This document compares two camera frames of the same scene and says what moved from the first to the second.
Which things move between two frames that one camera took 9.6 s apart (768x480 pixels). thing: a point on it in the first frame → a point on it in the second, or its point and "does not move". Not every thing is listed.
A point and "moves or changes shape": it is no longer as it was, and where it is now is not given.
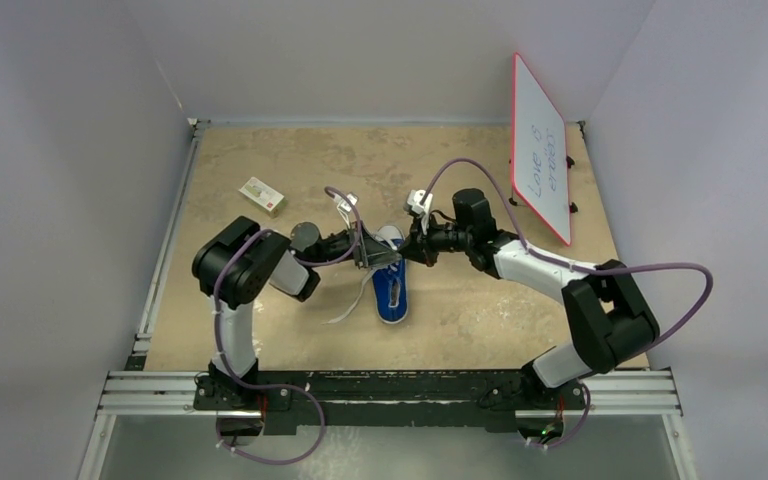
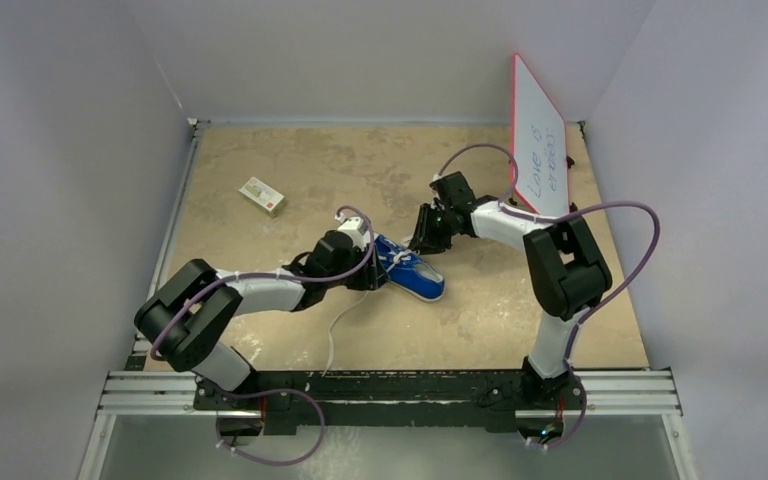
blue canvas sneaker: (390, 281) → (408, 274)
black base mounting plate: (388, 400) does not move
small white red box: (263, 195) does not move
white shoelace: (357, 302) moves or changes shape
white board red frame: (540, 153) does not move
